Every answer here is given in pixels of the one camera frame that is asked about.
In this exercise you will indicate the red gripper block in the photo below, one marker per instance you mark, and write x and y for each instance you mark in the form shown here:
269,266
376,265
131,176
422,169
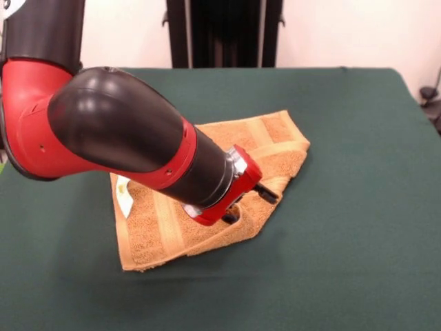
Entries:
241,188

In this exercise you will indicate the orange-tan terry towel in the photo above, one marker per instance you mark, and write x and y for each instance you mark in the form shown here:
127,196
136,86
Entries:
275,151

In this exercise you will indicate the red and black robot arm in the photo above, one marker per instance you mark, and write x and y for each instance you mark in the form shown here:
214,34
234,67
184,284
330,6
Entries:
103,131

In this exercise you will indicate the dark green table cloth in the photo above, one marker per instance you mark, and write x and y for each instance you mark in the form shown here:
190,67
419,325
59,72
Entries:
344,258

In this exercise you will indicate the dark tripod base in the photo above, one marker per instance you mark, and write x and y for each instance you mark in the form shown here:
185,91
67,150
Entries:
427,92

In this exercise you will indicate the black robot pedestal stand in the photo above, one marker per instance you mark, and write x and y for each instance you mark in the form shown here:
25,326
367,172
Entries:
224,34

